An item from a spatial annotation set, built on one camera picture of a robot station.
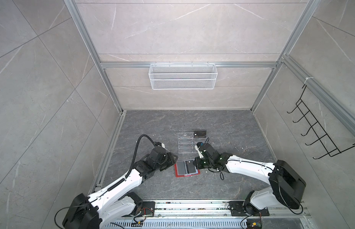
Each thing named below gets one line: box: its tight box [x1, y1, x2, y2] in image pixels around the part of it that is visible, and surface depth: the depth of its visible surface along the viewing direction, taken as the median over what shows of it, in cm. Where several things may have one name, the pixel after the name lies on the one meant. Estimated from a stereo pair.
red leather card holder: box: [174, 158, 201, 178], surface depth 87 cm
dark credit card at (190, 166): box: [185, 159, 197, 174], surface depth 89 cm
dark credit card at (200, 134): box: [193, 130, 207, 138], surface depth 95 cm
